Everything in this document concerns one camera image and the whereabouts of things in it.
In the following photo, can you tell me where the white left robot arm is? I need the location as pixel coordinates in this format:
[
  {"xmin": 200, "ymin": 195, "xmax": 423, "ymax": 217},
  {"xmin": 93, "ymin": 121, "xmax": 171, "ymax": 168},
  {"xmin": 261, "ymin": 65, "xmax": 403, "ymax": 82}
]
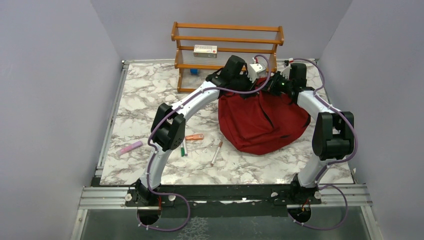
[{"xmin": 134, "ymin": 54, "xmax": 272, "ymax": 206}]

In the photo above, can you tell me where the pink highlighter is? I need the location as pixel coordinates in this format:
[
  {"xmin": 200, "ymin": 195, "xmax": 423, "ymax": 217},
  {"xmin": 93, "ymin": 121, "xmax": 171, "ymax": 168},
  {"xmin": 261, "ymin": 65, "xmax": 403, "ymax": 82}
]
[{"xmin": 116, "ymin": 140, "xmax": 143, "ymax": 156}]

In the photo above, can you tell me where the brown marker pen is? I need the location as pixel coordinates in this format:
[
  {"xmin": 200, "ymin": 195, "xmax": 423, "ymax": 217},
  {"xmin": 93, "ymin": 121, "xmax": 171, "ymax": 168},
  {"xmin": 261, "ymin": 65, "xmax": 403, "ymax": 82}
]
[{"xmin": 210, "ymin": 141, "xmax": 223, "ymax": 167}]

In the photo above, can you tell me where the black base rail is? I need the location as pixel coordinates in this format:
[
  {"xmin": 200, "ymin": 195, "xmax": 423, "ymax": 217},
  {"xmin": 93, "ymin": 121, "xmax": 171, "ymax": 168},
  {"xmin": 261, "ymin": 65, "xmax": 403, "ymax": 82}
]
[{"xmin": 124, "ymin": 180, "xmax": 322, "ymax": 225}]

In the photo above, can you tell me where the wooden two-tier shelf rack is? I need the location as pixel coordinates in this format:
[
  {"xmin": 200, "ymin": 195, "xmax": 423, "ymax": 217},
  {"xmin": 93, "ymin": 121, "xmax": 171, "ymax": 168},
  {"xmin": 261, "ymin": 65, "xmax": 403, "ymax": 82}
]
[{"xmin": 171, "ymin": 21, "xmax": 285, "ymax": 93}]

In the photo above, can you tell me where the white red box on shelf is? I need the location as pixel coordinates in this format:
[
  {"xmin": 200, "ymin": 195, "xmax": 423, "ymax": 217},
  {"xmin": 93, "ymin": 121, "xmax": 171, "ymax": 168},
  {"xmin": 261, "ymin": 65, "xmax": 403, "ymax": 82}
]
[{"xmin": 193, "ymin": 44, "xmax": 218, "ymax": 59}]

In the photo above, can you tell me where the blue pencil sharpener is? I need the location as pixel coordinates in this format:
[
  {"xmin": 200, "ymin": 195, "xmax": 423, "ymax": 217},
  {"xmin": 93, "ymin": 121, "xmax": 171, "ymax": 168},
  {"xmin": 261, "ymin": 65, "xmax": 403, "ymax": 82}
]
[{"xmin": 189, "ymin": 68, "xmax": 199, "ymax": 76}]

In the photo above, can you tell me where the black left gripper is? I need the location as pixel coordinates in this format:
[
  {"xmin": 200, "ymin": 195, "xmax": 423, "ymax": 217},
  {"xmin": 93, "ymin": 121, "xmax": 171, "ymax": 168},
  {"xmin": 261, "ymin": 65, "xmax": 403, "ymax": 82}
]
[{"xmin": 230, "ymin": 70, "xmax": 258, "ymax": 100}]

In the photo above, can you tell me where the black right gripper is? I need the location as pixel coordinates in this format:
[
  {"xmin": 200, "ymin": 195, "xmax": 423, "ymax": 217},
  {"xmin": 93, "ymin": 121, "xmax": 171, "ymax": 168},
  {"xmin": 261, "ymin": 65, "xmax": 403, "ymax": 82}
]
[{"xmin": 259, "ymin": 71, "xmax": 293, "ymax": 97}]

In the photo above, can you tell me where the red backpack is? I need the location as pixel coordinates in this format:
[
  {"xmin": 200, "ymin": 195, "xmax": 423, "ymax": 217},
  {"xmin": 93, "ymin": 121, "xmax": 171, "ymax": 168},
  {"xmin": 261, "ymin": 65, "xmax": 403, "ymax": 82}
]
[{"xmin": 218, "ymin": 91, "xmax": 311, "ymax": 155}]

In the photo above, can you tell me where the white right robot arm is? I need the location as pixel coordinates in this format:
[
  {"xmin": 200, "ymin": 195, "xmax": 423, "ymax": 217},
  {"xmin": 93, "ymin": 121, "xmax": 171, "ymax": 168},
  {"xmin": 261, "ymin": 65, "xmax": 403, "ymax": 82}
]
[{"xmin": 265, "ymin": 60, "xmax": 355, "ymax": 204}]

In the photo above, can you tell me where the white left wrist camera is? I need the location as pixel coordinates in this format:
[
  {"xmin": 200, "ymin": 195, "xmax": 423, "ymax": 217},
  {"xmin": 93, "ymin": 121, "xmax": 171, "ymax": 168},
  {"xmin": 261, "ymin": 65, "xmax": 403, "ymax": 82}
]
[{"xmin": 247, "ymin": 62, "xmax": 267, "ymax": 83}]

